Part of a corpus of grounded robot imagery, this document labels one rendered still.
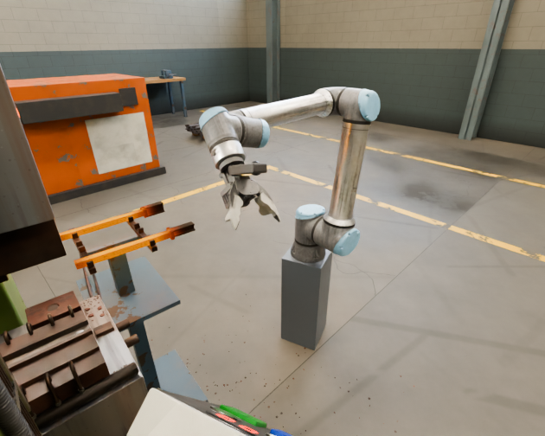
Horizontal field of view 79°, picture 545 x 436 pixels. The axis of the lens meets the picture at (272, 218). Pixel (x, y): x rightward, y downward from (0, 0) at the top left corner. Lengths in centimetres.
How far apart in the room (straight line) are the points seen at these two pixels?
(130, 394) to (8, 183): 56
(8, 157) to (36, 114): 358
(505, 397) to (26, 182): 220
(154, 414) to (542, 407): 205
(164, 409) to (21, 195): 37
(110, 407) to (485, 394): 182
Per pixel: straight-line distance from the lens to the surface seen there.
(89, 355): 92
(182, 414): 50
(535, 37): 728
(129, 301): 147
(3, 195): 61
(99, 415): 95
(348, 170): 146
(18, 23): 845
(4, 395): 55
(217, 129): 95
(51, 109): 419
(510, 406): 224
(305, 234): 166
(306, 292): 184
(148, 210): 153
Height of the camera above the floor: 161
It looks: 28 degrees down
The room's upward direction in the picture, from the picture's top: straight up
